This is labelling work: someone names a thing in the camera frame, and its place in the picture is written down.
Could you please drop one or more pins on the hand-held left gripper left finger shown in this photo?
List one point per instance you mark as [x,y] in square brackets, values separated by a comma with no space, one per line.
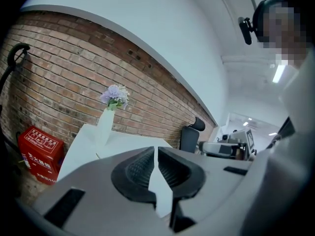
[133,173]

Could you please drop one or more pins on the person's white shirt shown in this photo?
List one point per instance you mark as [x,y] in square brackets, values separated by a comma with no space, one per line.
[290,171]

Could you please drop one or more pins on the white angular vase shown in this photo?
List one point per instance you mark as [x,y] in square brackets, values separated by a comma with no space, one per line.
[105,124]

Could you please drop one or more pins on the black head-mounted camera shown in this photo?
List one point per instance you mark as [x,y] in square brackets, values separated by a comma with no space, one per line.
[246,32]

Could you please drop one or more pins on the purple artificial flowers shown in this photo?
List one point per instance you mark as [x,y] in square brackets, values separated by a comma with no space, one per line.
[114,95]

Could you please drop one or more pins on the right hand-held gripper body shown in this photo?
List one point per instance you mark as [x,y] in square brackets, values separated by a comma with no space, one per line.
[225,149]

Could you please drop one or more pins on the black office chair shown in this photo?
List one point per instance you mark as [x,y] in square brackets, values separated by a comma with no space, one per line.
[189,138]

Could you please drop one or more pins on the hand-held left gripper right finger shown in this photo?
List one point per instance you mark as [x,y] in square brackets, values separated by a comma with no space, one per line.
[180,177]

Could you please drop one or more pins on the red fire equipment box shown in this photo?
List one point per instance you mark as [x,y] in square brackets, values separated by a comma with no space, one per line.
[40,154]

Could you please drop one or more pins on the long ceiling light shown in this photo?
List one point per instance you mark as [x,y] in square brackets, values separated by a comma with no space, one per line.
[278,73]

